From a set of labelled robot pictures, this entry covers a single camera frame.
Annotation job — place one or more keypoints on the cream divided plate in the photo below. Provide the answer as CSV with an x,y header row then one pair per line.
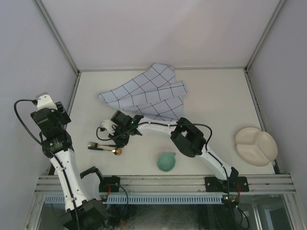
x,y
256,147

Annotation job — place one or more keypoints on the gold spoon green handle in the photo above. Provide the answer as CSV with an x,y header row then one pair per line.
x,y
116,151

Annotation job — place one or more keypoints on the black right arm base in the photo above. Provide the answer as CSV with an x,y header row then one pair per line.
x,y
212,184

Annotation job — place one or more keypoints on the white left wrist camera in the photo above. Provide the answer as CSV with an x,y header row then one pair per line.
x,y
45,101

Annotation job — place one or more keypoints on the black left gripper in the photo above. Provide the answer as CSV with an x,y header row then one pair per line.
x,y
61,112

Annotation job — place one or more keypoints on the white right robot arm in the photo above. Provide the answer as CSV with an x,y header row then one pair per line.
x,y
190,139

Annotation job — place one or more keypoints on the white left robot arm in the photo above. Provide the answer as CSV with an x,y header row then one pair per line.
x,y
83,208

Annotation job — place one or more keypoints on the gold fork green handle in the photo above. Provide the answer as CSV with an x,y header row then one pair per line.
x,y
96,145

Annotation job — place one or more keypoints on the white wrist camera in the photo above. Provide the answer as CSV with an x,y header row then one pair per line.
x,y
45,101
109,126

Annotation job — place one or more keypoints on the blue slotted cable duct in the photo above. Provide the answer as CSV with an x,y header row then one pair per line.
x,y
122,199

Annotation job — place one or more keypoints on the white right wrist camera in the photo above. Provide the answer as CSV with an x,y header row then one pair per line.
x,y
109,126

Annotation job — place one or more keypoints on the white black-grid tablecloth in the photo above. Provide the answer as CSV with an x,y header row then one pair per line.
x,y
154,93

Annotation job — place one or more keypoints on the aluminium enclosure frame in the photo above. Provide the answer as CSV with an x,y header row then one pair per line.
x,y
208,42

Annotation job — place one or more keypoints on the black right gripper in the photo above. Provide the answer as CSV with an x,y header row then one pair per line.
x,y
119,143

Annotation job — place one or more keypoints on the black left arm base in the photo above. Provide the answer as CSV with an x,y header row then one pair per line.
x,y
109,182

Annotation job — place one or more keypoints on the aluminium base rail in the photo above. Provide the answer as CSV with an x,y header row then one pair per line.
x,y
188,184

